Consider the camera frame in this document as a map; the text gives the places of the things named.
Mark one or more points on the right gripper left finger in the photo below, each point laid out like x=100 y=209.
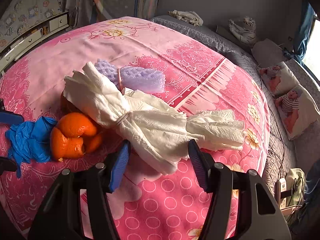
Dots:
x=59 y=215

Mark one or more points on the blue glove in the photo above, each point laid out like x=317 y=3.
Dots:
x=29 y=141

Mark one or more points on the white paper towel bundle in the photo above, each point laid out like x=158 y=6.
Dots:
x=158 y=132

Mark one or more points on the purple foam net bundle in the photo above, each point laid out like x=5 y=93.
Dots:
x=136 y=78

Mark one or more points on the white power strip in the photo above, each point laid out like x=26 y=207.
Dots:
x=279 y=191

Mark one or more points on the green cloth bag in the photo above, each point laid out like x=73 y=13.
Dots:
x=295 y=181

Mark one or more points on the orange peel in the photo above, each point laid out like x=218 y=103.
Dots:
x=75 y=134

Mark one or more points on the white drawer cabinet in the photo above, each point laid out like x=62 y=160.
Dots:
x=32 y=38

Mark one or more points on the baby print pillow right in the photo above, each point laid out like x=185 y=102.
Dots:
x=297 y=111

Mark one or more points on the baby print pillow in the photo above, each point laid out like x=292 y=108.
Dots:
x=278 y=79
x=297 y=111

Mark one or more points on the grey quilted sofa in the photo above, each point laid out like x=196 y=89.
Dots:
x=283 y=154

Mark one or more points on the baby print pillow left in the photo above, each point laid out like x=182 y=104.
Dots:
x=278 y=79

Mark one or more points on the grey cushion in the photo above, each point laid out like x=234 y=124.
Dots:
x=267 y=53

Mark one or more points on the window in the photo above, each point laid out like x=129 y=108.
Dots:
x=311 y=58

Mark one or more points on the white tiger plush toy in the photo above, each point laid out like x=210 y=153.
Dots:
x=244 y=29

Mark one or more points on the blue curtain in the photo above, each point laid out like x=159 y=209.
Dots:
x=302 y=34

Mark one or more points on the crumpled beige cloth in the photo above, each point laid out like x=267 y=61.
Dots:
x=190 y=17

